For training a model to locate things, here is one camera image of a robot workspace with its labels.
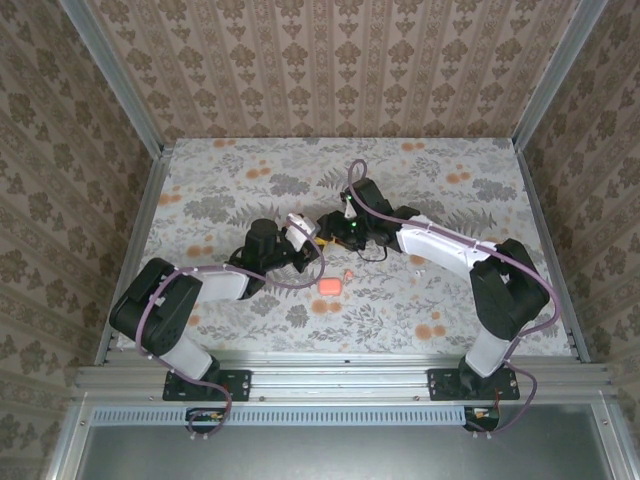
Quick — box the floral patterned table cover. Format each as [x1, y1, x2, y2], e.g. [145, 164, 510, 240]
[107, 137, 574, 359]

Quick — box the grey metal sheet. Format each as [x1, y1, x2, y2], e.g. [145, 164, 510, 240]
[74, 424, 626, 480]

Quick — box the thin black cable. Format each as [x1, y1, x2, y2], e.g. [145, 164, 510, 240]
[355, 242, 392, 263]

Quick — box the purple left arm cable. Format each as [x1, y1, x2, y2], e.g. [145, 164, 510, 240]
[133, 219, 326, 444]

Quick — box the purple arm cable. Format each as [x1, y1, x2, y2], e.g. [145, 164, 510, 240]
[133, 219, 326, 444]
[347, 158, 561, 441]

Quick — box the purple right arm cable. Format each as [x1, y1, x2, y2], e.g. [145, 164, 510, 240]
[347, 158, 561, 441]

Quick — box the aluminium side rail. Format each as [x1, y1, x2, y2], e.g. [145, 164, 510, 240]
[512, 137, 591, 364]
[94, 144, 176, 366]

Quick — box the aluminium frame rail at bases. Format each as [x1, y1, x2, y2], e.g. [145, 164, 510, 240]
[72, 349, 614, 406]

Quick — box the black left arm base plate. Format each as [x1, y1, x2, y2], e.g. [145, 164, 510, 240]
[162, 368, 251, 403]

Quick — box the grey slotted cable duct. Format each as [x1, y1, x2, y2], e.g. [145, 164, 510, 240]
[92, 405, 469, 426]

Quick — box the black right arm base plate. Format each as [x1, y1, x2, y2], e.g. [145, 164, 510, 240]
[427, 368, 521, 402]

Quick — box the small circuit board with wires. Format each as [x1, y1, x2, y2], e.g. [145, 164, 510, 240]
[185, 407, 231, 434]
[463, 405, 502, 432]

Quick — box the aluminium frame post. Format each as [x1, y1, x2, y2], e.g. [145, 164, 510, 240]
[57, 0, 166, 156]
[512, 0, 609, 151]

